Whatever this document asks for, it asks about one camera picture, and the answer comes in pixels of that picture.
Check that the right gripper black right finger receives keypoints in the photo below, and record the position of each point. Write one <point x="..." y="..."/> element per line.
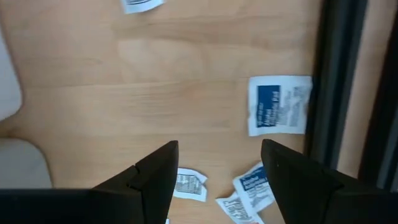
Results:
<point x="298" y="186"/>

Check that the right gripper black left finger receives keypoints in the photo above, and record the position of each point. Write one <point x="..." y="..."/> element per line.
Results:
<point x="158" y="180"/>

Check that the white packet red print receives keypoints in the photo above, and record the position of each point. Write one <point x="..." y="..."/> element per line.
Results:
<point x="141" y="4"/>
<point x="236" y="211"/>
<point x="190" y="185"/>

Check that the white packet blue print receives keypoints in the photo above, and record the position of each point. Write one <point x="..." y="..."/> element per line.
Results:
<point x="253" y="183"/>
<point x="280" y="105"/>

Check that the black aluminium table frame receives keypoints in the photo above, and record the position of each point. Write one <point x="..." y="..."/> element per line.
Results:
<point x="339" y="77"/>

